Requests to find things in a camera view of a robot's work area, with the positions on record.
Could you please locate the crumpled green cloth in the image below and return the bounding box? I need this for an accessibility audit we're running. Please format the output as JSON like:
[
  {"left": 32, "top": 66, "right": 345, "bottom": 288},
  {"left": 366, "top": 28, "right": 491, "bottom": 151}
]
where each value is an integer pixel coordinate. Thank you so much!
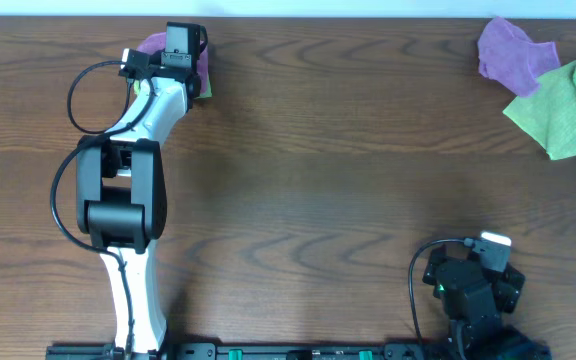
[{"left": 503, "top": 60, "right": 576, "bottom": 160}]

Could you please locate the left black camera cable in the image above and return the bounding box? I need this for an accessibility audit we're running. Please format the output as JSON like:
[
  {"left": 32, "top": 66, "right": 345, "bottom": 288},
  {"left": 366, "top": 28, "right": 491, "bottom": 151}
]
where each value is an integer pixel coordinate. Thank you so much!
[{"left": 49, "top": 24, "right": 209, "bottom": 360}]

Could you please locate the purple cloth with white tag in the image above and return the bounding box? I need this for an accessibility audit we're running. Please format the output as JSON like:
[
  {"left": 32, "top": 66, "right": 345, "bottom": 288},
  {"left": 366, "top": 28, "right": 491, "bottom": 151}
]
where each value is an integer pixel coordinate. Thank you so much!
[{"left": 137, "top": 32, "right": 210, "bottom": 83}]

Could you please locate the purple cloth at top right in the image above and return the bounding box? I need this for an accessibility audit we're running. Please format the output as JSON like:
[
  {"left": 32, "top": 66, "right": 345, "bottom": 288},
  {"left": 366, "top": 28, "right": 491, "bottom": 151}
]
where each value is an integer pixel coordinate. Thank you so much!
[{"left": 477, "top": 17, "right": 561, "bottom": 97}]

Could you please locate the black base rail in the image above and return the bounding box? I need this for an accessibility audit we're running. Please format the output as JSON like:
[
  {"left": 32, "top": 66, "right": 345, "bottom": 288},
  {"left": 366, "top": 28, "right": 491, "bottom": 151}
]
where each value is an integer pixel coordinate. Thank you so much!
[{"left": 44, "top": 342, "right": 553, "bottom": 360}]

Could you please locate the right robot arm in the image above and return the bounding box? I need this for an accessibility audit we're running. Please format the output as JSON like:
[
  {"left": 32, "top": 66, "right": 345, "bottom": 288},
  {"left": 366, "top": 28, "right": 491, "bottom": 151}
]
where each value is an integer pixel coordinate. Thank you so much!
[{"left": 422, "top": 240, "right": 552, "bottom": 360}]

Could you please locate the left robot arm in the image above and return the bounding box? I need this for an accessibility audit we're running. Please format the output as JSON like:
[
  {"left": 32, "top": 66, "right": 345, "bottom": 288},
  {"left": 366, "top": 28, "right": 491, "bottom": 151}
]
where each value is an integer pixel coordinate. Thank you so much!
[{"left": 76, "top": 22, "right": 208, "bottom": 359}]

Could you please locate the folded green cloth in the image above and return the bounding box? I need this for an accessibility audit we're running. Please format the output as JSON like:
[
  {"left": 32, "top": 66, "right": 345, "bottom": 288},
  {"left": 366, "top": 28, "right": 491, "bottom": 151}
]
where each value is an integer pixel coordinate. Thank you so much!
[{"left": 132, "top": 79, "right": 212, "bottom": 98}]

